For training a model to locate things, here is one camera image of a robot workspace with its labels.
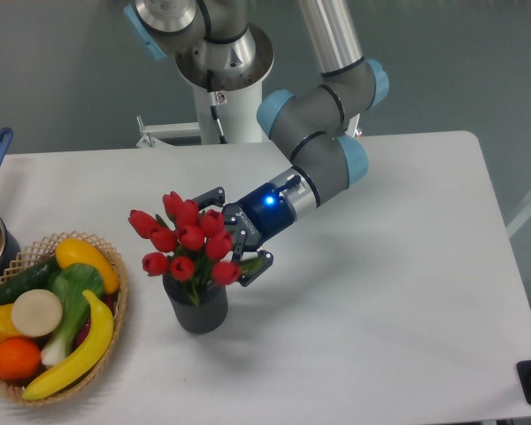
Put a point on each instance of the green bok choy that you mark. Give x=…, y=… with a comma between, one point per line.
x=68, y=286

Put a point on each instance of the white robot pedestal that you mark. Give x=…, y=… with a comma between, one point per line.
x=228, y=116

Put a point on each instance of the yellow squash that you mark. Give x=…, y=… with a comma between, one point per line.
x=76, y=251

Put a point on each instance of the beige round slice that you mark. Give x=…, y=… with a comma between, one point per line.
x=36, y=313

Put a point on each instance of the green cucumber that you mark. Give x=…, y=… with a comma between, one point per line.
x=33, y=278

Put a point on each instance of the dark grey ribbed vase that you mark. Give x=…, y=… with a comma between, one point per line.
x=199, y=319

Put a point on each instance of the yellow banana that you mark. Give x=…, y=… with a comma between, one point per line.
x=79, y=362

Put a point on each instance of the red fruit in basket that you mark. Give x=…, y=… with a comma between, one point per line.
x=110, y=301

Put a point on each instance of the white metal bracket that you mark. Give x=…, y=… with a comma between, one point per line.
x=182, y=134

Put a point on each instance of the orange fruit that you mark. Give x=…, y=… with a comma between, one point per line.
x=20, y=359

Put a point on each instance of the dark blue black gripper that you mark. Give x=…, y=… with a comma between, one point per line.
x=253, y=220

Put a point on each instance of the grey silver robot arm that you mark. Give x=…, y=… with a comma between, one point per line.
x=225, y=58

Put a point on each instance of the woven wicker basket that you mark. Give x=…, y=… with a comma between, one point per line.
x=36, y=253

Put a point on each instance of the red tulip bouquet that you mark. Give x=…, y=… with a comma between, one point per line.
x=193, y=247

